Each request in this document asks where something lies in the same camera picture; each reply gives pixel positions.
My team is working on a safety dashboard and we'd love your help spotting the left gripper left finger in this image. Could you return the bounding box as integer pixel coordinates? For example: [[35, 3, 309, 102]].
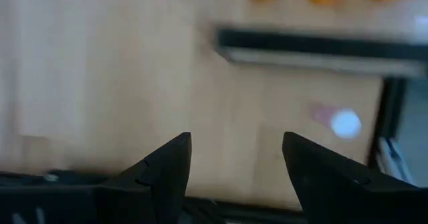
[[99, 132, 193, 224]]

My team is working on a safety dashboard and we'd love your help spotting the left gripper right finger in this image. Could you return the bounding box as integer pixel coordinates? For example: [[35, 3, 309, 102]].
[[282, 131, 392, 224]]

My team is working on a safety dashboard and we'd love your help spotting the pink medicine bottle white cap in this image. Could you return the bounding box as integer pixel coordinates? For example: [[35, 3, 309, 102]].
[[308, 100, 363, 140]]

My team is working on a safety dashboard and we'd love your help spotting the black metal shelf leg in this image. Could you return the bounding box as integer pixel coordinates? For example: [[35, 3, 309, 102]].
[[213, 25, 428, 80]]

